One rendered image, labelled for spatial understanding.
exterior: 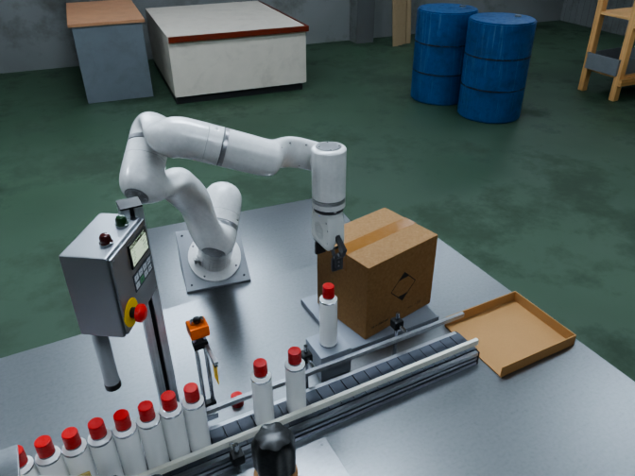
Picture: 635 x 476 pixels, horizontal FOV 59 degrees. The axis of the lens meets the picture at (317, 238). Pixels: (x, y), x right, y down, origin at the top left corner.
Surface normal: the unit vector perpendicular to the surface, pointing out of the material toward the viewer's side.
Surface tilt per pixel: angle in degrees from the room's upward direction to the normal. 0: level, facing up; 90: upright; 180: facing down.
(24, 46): 90
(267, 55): 90
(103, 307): 90
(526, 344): 0
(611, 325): 0
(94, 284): 90
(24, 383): 0
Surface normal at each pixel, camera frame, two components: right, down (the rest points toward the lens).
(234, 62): 0.36, 0.48
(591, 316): -0.01, -0.85
